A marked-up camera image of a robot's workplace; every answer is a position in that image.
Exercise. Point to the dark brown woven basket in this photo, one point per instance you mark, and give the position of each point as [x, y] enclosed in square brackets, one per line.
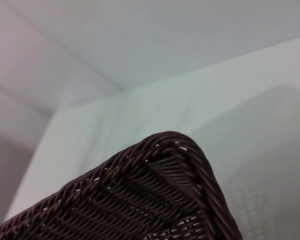
[140, 200]

